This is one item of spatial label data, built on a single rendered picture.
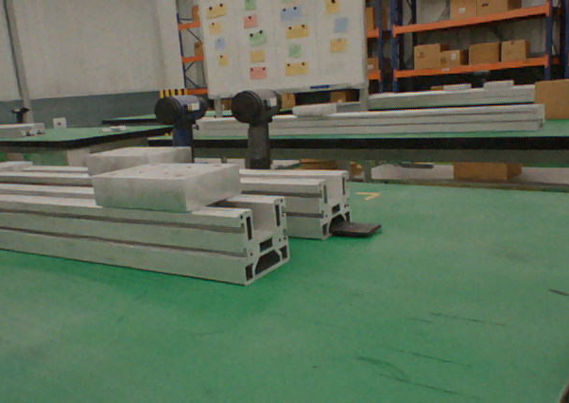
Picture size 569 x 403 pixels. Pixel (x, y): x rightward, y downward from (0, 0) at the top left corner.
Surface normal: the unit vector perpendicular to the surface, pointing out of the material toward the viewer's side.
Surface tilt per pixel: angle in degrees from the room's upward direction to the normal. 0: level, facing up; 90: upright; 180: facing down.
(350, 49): 90
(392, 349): 0
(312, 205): 90
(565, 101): 89
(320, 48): 90
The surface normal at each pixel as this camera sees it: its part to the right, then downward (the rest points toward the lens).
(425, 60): -0.62, 0.22
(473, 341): -0.08, -0.97
